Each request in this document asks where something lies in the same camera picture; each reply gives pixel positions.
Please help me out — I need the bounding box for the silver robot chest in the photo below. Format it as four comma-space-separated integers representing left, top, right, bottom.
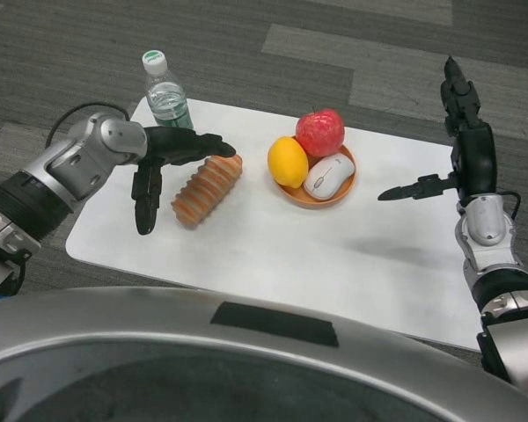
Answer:
0, 286, 528, 422

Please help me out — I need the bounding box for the ridged brown bread loaf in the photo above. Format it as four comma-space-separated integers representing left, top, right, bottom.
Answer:
171, 154, 244, 229

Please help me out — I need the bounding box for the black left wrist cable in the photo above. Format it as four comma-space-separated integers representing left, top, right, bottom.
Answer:
46, 102, 131, 146

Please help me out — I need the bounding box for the orange shallow bowl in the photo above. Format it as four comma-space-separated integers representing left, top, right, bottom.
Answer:
275, 135, 358, 207

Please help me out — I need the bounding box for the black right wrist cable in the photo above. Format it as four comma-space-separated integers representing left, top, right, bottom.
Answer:
496, 191, 523, 221

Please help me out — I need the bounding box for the white computer mouse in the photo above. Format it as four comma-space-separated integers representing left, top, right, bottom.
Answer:
303, 153, 356, 201

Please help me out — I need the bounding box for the yellow lemon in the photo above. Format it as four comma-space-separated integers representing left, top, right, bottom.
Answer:
267, 136, 310, 189

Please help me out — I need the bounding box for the red apple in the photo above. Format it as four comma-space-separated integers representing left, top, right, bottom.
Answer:
295, 107, 347, 158

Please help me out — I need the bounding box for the clear plastic water bottle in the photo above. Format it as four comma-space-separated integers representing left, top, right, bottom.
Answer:
141, 50, 194, 131

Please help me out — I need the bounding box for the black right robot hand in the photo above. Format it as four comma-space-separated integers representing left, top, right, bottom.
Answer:
377, 55, 497, 206

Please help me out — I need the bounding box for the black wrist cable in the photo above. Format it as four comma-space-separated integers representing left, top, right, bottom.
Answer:
496, 191, 523, 221
46, 102, 131, 146

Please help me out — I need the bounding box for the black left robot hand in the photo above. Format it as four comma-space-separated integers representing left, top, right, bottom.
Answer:
130, 126, 238, 236

